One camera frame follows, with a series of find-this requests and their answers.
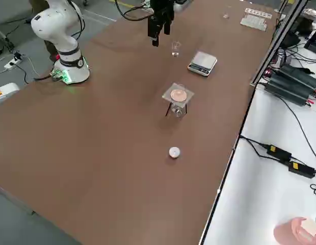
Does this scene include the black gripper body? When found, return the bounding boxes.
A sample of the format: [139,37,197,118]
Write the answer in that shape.
[149,0,175,18]

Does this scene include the small glass beaker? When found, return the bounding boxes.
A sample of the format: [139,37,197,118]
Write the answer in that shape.
[171,40,182,58]

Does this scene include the silver digital balance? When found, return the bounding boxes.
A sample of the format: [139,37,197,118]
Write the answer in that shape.
[187,51,218,77]

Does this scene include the clear glass beaker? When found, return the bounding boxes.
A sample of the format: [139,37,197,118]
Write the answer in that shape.
[170,83,188,102]

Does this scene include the black tripod stand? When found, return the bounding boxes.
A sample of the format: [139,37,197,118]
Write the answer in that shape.
[165,101,189,117]

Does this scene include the glass alcohol lamp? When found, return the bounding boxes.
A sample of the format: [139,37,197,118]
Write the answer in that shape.
[170,102,186,118]

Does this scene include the white test tube rack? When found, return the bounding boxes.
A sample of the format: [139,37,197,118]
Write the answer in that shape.
[240,7,273,32]

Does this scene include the white round cap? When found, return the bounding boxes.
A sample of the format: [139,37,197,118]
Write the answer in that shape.
[169,146,181,159]

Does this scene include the black finned power supply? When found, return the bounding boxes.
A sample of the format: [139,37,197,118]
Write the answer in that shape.
[278,63,316,89]
[264,73,316,107]

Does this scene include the white power strip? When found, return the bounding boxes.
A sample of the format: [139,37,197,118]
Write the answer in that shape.
[4,57,23,70]

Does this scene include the black monitor stand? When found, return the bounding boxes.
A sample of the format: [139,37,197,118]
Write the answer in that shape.
[303,24,316,56]

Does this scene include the white cabinet with yellow label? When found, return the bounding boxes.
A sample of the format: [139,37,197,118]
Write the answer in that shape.
[0,82,20,107]

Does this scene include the black power adapter yellow label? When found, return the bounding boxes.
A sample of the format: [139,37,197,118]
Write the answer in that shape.
[287,160,316,179]
[266,144,293,161]

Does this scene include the pink round container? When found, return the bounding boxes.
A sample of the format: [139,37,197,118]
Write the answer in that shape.
[273,216,316,245]

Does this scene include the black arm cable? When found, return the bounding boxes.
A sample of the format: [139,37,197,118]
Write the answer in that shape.
[66,0,86,41]

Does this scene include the aluminium frame post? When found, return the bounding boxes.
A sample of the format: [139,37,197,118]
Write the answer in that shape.
[249,0,311,87]

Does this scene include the black base cable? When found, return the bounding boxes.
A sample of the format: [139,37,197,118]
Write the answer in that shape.
[34,72,62,83]

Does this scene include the black adapter cable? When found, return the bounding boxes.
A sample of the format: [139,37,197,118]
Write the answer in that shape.
[239,136,281,162]

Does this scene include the long black cable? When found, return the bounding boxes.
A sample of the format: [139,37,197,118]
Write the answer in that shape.
[257,81,316,165]

